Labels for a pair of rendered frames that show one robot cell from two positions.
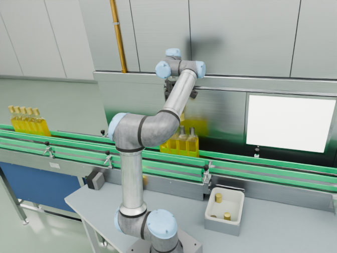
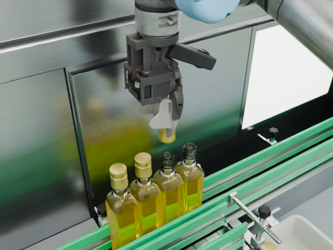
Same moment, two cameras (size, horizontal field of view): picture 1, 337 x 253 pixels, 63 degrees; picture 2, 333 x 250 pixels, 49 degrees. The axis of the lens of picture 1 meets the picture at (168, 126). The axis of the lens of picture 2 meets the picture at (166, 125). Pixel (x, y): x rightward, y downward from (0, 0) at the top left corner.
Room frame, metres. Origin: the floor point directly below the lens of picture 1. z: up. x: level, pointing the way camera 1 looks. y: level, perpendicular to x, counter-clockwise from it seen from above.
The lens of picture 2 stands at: (0.99, 0.42, 1.66)
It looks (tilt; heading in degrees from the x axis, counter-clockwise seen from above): 36 degrees down; 304
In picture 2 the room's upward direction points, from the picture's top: straight up
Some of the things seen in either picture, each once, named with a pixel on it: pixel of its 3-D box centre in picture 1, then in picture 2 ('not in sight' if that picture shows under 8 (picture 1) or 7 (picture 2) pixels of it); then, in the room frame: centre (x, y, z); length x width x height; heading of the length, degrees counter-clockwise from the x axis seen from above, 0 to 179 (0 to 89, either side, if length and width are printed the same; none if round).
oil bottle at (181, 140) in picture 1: (183, 149); (167, 204); (1.33, -0.07, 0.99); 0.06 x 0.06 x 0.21; 68
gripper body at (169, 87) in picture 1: (174, 90); (153, 65); (1.34, -0.05, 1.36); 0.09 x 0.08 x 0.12; 65
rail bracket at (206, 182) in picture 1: (207, 172); (253, 219); (1.15, -0.18, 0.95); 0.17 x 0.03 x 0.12; 157
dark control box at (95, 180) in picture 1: (95, 180); not in sight; (1.36, 0.50, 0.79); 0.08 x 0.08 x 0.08; 67
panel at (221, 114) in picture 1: (241, 118); (235, 86); (1.33, -0.41, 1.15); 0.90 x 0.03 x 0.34; 67
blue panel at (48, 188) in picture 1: (95, 189); not in sight; (1.56, 0.59, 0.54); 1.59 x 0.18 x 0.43; 67
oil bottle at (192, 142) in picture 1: (193, 150); (187, 195); (1.31, -0.13, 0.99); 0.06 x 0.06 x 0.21; 67
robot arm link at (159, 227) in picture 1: (161, 228); not in sight; (0.77, 0.07, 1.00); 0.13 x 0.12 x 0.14; 65
